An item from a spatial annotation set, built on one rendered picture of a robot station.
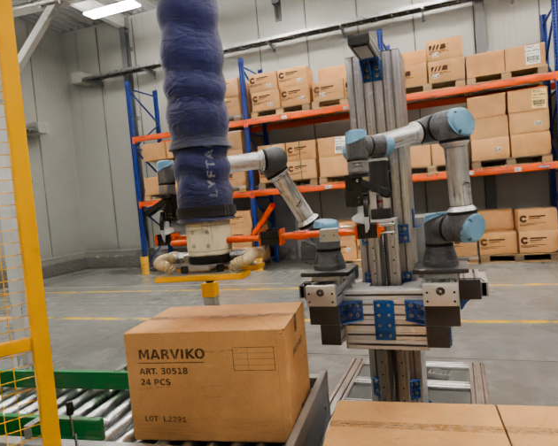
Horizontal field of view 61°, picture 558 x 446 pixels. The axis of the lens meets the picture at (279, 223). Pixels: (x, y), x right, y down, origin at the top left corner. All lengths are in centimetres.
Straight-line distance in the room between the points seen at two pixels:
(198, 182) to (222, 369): 67
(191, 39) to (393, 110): 100
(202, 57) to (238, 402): 122
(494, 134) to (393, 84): 652
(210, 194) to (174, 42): 55
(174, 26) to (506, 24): 905
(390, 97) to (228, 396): 148
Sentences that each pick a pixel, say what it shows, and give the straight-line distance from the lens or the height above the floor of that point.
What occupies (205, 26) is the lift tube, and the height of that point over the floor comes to 202.
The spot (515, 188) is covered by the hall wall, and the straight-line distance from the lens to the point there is 1011.
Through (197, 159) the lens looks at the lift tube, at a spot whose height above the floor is 155.
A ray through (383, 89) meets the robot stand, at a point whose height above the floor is 185.
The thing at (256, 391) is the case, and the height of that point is 73.
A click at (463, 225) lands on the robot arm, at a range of 201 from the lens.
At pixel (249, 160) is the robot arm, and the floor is 156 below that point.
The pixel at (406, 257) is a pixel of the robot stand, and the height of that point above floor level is 105.
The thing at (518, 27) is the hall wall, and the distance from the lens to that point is 1051.
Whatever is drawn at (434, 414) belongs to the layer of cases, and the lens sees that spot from 198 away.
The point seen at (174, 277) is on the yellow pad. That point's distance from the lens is 177.
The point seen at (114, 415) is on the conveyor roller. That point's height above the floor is 54.
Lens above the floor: 138
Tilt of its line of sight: 3 degrees down
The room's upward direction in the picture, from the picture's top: 5 degrees counter-clockwise
